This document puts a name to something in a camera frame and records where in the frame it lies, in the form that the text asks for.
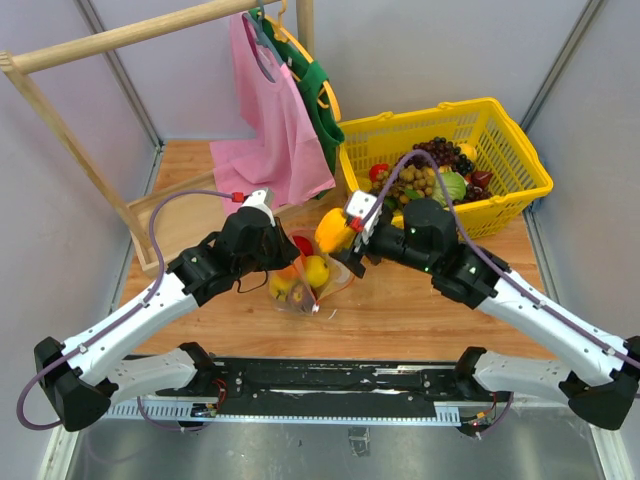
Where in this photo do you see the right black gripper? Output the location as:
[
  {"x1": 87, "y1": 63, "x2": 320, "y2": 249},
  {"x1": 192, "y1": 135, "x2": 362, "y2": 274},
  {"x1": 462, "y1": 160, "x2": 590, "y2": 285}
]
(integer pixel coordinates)
[{"x1": 331, "y1": 211, "x2": 437, "y2": 276}]

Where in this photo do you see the yellow bell pepper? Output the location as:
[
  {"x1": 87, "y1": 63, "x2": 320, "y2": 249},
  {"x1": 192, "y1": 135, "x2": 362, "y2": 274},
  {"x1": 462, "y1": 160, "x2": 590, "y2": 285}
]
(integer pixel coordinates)
[{"x1": 314, "y1": 207, "x2": 356, "y2": 254}]

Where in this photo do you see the orange fruit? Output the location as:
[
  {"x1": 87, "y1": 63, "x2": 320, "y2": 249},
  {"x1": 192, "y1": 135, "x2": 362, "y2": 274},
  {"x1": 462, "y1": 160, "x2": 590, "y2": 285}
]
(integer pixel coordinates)
[{"x1": 276, "y1": 265, "x2": 300, "y2": 281}]

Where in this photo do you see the clear zip top bag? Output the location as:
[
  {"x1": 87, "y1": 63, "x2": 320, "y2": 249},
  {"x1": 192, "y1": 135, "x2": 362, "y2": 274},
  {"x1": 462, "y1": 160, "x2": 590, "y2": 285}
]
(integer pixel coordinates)
[{"x1": 268, "y1": 229, "x2": 354, "y2": 315}]

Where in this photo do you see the red apple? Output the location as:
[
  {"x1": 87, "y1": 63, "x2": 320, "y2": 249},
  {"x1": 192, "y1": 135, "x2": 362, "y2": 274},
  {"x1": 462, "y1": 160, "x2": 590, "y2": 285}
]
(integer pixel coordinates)
[{"x1": 292, "y1": 235, "x2": 314, "y2": 257}]

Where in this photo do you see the dark red mangosteen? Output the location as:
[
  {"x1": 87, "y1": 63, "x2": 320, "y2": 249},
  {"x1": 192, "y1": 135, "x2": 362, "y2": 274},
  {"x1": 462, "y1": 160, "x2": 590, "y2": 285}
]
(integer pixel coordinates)
[{"x1": 287, "y1": 282, "x2": 316, "y2": 311}]

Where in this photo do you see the green cabbage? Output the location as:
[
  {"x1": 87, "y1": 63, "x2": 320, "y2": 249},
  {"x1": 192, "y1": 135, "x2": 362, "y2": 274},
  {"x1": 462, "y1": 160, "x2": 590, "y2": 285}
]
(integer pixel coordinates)
[{"x1": 431, "y1": 171, "x2": 467, "y2": 207}]

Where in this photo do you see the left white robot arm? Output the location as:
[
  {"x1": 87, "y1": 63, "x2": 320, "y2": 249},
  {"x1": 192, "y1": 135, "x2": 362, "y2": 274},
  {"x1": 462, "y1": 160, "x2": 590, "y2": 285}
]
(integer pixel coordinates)
[{"x1": 34, "y1": 206, "x2": 299, "y2": 432}]

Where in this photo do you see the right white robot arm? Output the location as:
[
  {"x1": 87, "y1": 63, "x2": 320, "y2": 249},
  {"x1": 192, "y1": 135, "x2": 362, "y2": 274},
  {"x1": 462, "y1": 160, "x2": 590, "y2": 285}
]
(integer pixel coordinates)
[{"x1": 315, "y1": 191, "x2": 639, "y2": 431}]

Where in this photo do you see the pink shirt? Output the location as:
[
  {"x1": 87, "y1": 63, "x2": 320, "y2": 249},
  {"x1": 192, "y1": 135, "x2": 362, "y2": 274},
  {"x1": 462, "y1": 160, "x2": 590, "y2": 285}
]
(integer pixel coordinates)
[{"x1": 210, "y1": 13, "x2": 335, "y2": 207}]

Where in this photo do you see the brown longan bunch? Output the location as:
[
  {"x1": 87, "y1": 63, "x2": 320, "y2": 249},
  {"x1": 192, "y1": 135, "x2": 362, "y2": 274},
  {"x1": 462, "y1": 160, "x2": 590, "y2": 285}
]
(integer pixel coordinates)
[{"x1": 370, "y1": 165, "x2": 435, "y2": 209}]

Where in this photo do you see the wooden clothes rack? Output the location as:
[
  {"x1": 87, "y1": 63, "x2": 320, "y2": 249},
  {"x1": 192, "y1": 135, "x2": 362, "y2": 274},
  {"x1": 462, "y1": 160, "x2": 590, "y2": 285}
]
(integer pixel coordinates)
[{"x1": 0, "y1": 0, "x2": 337, "y2": 279}]

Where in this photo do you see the dark purple grape bunch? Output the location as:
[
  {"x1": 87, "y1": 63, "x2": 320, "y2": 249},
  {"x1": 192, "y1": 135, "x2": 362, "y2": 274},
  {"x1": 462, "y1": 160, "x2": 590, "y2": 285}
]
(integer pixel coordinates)
[{"x1": 412, "y1": 137, "x2": 476, "y2": 176}]

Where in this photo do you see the yellow peach fruit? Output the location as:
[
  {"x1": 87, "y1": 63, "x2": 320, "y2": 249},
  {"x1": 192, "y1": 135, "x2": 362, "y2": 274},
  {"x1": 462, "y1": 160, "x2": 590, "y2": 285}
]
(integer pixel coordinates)
[{"x1": 458, "y1": 143, "x2": 478, "y2": 162}]

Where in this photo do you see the green shirt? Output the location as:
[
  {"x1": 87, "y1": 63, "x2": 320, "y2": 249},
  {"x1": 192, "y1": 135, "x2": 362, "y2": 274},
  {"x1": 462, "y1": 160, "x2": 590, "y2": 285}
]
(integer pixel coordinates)
[{"x1": 249, "y1": 8, "x2": 345, "y2": 175}]

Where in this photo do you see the yellow plastic basket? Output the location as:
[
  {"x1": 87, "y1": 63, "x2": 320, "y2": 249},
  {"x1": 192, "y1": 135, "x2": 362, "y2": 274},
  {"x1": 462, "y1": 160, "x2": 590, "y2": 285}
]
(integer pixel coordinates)
[{"x1": 340, "y1": 97, "x2": 553, "y2": 238}]

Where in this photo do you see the grey hanger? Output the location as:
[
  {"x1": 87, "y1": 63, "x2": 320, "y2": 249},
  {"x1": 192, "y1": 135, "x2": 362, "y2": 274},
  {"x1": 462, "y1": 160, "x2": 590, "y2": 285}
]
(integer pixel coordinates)
[{"x1": 242, "y1": 1, "x2": 284, "y2": 83}]

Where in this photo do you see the yellow hanger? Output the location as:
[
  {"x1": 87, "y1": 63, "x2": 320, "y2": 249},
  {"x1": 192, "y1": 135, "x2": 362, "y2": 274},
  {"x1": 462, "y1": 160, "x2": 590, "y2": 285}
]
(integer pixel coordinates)
[{"x1": 263, "y1": 1, "x2": 342, "y2": 122}]

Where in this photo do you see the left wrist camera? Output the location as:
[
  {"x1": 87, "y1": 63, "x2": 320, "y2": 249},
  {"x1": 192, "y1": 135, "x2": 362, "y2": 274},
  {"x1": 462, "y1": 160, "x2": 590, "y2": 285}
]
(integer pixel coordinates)
[{"x1": 229, "y1": 188, "x2": 276, "y2": 226}]

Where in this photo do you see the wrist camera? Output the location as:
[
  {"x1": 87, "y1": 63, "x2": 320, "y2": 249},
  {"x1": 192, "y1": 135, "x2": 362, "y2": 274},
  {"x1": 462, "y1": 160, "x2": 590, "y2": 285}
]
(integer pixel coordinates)
[
  {"x1": 344, "y1": 190, "x2": 382, "y2": 246},
  {"x1": 229, "y1": 188, "x2": 276, "y2": 226}
]

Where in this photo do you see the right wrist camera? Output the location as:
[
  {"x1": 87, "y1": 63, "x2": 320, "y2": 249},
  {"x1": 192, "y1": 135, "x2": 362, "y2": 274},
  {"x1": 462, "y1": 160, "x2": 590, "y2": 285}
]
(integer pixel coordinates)
[{"x1": 344, "y1": 190, "x2": 382, "y2": 246}]

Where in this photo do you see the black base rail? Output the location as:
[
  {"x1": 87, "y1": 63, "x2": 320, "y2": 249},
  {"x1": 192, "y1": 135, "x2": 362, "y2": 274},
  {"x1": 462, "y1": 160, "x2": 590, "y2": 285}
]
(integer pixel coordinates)
[{"x1": 154, "y1": 355, "x2": 514, "y2": 424}]

